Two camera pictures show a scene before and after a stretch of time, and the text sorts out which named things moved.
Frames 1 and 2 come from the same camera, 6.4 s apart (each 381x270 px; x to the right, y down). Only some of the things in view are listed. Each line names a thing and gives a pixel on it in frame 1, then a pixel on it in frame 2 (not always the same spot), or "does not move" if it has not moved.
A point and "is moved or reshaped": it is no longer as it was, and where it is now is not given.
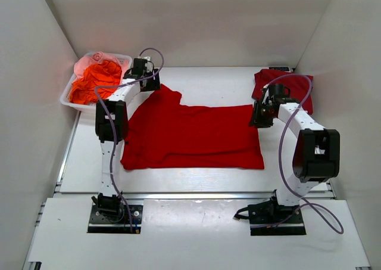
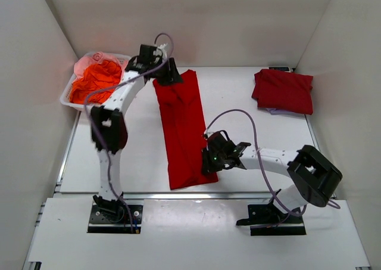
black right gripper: (259, 117) -> (208, 161)
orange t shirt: (97, 82) does not move
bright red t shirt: (162, 133) is moved or reshaped
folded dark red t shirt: (299, 85) does not move
